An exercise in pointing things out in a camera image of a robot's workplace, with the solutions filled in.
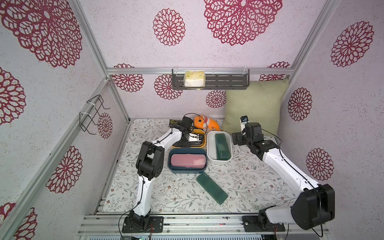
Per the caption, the pink pencil case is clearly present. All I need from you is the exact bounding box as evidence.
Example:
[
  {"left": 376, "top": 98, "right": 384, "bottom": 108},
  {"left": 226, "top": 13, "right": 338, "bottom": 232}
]
[{"left": 171, "top": 154, "right": 207, "bottom": 169}]

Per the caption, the green pencil case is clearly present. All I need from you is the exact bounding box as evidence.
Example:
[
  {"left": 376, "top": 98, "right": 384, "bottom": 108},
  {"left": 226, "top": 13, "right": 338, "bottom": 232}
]
[
  {"left": 197, "top": 173, "right": 228, "bottom": 205},
  {"left": 215, "top": 133, "right": 231, "bottom": 161}
]

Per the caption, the black pencil case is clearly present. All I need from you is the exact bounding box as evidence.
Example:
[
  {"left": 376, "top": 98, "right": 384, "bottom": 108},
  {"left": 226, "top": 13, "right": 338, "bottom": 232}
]
[{"left": 172, "top": 141, "right": 205, "bottom": 148}]

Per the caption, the yellow sponge in bag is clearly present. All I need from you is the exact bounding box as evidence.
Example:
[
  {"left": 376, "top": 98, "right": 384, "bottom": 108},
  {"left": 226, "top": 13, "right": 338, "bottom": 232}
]
[{"left": 184, "top": 71, "right": 206, "bottom": 88}]

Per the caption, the floral table mat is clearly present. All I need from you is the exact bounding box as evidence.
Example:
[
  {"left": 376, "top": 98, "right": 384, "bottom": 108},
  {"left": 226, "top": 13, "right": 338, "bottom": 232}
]
[{"left": 99, "top": 119, "right": 296, "bottom": 213}]

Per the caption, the grey wall shelf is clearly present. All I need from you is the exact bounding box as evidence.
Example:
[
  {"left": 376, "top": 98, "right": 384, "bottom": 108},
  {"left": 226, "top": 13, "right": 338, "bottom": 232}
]
[{"left": 172, "top": 68, "right": 250, "bottom": 90}]

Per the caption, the floral dark fabric pouch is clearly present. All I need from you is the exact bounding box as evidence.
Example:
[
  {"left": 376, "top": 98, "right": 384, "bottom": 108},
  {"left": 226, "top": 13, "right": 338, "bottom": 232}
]
[{"left": 169, "top": 119, "right": 182, "bottom": 128}]

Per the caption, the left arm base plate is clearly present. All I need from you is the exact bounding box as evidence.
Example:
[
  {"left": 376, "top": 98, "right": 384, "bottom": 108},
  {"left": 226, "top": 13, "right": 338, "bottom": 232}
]
[{"left": 122, "top": 216, "right": 164, "bottom": 234}]

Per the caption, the green pencil case front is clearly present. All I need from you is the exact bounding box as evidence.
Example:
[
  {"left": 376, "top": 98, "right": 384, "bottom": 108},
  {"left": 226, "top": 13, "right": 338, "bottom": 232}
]
[{"left": 197, "top": 173, "right": 228, "bottom": 205}]

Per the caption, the green cushion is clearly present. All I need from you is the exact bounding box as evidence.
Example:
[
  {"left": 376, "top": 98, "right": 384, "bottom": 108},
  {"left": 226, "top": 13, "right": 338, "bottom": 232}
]
[{"left": 223, "top": 79, "right": 290, "bottom": 136}]

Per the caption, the orange fish plush toy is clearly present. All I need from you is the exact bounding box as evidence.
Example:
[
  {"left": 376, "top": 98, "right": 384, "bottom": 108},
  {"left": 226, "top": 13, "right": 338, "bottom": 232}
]
[{"left": 194, "top": 115, "right": 221, "bottom": 131}]

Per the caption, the teal storage box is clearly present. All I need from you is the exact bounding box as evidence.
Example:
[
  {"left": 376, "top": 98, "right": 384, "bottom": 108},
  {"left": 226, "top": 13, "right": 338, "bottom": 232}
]
[{"left": 168, "top": 148, "right": 208, "bottom": 174}]

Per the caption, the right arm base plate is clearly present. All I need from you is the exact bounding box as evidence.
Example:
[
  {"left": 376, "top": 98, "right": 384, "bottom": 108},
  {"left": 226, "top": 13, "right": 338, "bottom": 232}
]
[{"left": 242, "top": 214, "right": 286, "bottom": 233}]

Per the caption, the aluminium front rail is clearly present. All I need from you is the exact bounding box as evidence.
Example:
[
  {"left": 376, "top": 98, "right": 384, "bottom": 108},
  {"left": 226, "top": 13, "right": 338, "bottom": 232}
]
[{"left": 77, "top": 214, "right": 329, "bottom": 237}]

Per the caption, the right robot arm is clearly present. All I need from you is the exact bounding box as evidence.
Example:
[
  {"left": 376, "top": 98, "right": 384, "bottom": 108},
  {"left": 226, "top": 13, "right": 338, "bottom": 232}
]
[{"left": 232, "top": 119, "right": 335, "bottom": 230}]

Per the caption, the white storage box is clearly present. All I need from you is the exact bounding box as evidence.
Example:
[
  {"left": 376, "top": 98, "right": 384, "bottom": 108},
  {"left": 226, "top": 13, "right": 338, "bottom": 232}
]
[{"left": 207, "top": 131, "right": 233, "bottom": 165}]

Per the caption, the black wire wall rack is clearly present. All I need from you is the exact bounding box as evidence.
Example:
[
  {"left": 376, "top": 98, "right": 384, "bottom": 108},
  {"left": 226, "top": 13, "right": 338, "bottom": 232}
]
[{"left": 79, "top": 94, "right": 110, "bottom": 135}]

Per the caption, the yellow storage box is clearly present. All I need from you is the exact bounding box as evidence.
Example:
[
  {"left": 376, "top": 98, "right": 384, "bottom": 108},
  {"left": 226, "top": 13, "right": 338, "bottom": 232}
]
[{"left": 172, "top": 129, "right": 206, "bottom": 149}]

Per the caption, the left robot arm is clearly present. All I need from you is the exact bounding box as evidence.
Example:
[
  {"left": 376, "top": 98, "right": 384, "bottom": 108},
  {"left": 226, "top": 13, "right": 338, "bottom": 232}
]
[{"left": 127, "top": 117, "right": 193, "bottom": 230}]

